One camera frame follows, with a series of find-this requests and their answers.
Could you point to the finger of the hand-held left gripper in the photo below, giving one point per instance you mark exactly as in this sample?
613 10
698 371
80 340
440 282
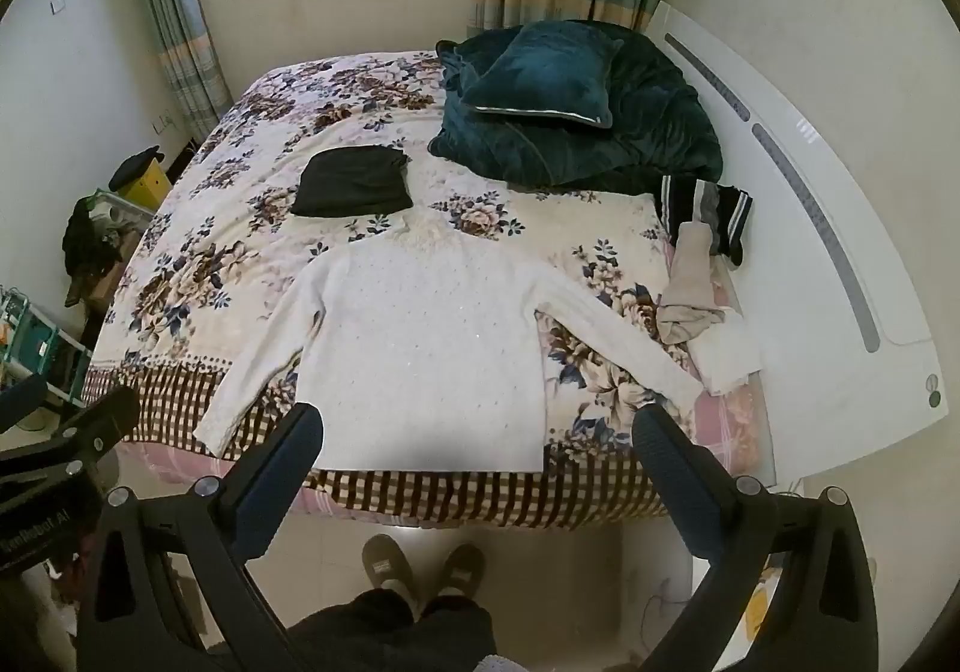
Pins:
22 396
101 421

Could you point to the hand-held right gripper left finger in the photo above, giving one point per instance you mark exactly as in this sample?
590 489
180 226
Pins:
289 466

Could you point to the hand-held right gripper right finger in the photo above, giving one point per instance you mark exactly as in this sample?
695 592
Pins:
666 484

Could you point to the white knit sweater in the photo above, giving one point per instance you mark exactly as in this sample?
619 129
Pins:
420 357

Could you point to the teal storage rack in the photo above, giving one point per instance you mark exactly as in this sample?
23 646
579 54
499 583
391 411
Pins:
37 342

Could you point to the grey-brown slipper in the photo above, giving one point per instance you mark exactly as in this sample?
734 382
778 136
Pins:
461 567
385 563

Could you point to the white crumpled cloth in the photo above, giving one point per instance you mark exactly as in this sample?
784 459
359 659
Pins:
724 349

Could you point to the person's dark trouser legs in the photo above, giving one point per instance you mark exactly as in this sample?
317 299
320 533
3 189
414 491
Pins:
390 631

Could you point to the beige garment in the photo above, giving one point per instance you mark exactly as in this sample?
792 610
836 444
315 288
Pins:
690 282

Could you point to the floral bed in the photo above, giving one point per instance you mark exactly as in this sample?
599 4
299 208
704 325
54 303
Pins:
225 252

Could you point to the white plastic basket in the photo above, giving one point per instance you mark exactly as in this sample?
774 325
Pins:
120 211

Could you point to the black hat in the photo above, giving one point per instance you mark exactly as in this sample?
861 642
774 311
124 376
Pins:
135 163

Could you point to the white bed headboard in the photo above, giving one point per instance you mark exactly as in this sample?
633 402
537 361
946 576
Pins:
825 267

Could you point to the dark striped garment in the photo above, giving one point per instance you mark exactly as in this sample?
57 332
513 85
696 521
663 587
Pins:
712 211

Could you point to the black folded garment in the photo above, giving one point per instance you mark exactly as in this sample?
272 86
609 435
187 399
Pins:
352 181

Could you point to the dark teal velvet quilt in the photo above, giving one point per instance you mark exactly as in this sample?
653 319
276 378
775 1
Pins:
645 139

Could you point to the dark teal velvet pillow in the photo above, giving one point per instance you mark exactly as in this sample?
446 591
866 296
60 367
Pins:
544 76

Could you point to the wall socket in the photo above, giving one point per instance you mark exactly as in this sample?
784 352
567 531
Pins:
163 124

